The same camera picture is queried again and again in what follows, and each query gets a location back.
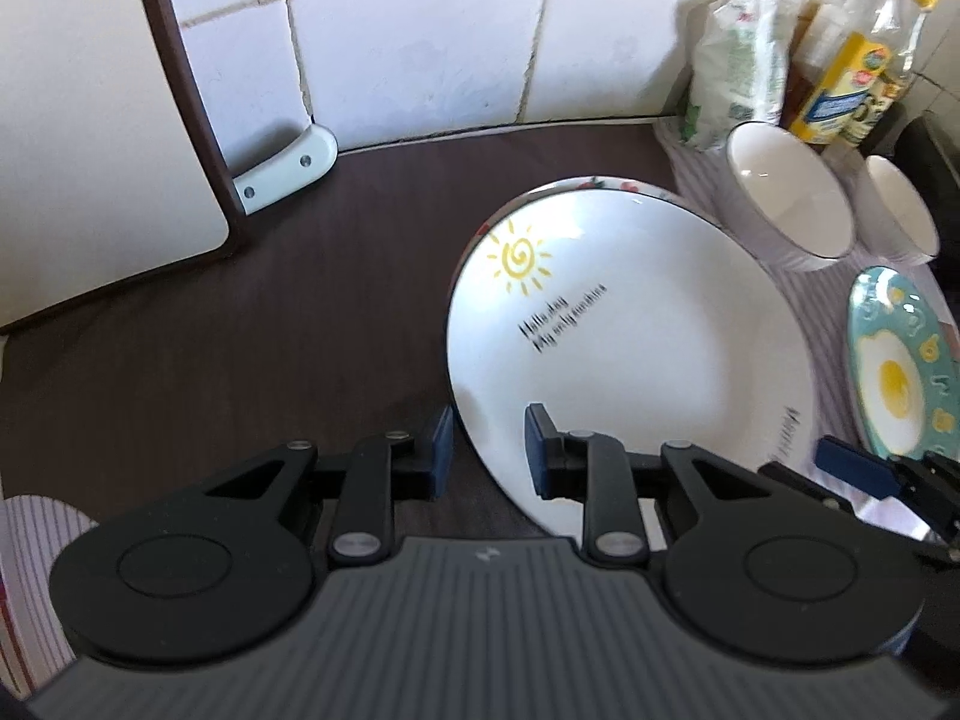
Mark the clear bottle with pale label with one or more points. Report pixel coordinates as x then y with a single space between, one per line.
911 30

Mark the teal plate with egg print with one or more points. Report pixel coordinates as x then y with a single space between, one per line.
892 375

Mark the white plastic bag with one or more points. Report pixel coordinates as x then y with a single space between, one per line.
739 67

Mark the white cutting board brown edge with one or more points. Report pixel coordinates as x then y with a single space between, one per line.
90 127

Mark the striped patterned tablecloth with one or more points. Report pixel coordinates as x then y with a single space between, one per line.
337 300

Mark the black cooking pot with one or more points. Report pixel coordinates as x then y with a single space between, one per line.
930 154

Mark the white bowl with dark rim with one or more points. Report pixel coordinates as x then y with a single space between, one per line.
780 187
896 202

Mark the white plate with sun print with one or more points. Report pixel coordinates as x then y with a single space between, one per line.
637 352

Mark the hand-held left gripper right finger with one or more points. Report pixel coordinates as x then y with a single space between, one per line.
536 454

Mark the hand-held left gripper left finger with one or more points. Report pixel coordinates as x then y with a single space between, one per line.
442 454

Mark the oil bottle with yellow label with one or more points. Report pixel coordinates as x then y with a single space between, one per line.
840 82

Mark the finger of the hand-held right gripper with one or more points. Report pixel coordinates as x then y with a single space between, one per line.
855 465

